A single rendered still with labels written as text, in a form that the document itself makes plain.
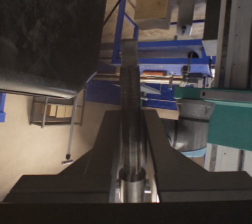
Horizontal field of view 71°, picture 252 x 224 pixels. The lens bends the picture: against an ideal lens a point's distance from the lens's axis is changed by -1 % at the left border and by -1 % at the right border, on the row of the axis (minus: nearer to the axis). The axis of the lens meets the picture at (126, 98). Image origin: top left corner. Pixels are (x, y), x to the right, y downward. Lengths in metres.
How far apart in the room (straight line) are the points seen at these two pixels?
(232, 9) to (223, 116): 0.59
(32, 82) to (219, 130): 0.92
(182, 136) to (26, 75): 0.75
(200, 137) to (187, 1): 1.74
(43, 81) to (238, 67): 1.03
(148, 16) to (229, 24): 1.34
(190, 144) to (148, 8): 1.86
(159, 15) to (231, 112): 1.60
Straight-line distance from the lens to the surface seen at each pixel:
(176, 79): 3.30
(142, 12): 2.42
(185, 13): 2.28
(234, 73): 1.15
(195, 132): 0.90
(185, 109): 0.90
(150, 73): 2.24
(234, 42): 1.20
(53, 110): 4.16
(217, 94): 0.89
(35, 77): 0.28
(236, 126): 1.04
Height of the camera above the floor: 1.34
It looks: 2 degrees down
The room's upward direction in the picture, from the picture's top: 173 degrees counter-clockwise
